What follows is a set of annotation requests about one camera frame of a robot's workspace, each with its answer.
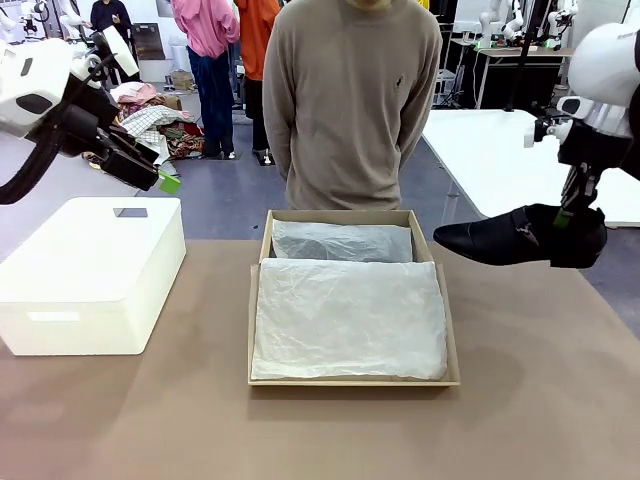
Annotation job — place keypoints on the wooden table with metal legs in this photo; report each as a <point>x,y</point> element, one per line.
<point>520,52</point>

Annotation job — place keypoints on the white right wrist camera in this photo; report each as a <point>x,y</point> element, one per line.
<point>530,135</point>

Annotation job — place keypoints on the white plastic storage box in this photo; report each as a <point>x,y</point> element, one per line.
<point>85,270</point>

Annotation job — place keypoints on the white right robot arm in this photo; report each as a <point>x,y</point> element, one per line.
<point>605,60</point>

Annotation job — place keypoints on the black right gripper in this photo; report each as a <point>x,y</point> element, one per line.
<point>592,150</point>

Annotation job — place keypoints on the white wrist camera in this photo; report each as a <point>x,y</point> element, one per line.
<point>122,50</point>
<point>530,135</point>

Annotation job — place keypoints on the person in orange jacket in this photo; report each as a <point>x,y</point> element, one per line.
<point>255,35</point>

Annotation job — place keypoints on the white computer case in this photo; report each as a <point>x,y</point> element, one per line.
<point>445,85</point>

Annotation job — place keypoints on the person in black clothes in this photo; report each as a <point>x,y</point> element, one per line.
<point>112,20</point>

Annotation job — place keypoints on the person in beige sweater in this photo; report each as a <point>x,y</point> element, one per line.
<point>350,100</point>

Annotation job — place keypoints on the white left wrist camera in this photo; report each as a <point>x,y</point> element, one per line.
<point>122,50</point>

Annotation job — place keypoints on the person in pink jacket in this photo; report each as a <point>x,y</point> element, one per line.
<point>205,30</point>

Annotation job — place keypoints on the pile of colourful clothes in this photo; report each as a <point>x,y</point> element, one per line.
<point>165,125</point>

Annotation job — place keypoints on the black leather loafer shoe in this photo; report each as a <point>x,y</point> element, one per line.
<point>500,240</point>

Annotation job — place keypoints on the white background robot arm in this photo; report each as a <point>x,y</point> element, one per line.
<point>492,20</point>
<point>70,15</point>
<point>560,22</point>

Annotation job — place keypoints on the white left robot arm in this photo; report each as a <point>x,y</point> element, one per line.
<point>30,80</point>

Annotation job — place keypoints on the small cardboard box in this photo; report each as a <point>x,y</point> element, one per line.
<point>182,80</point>

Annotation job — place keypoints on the cardboard shoe box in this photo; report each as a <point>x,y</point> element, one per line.
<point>450,325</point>

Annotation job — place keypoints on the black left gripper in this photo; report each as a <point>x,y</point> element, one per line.
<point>82,132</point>

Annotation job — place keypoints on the white tissue paper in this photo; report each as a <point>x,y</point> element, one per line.
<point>350,320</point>

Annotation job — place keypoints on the black pole stand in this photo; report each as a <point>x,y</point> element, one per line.
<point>522,55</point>

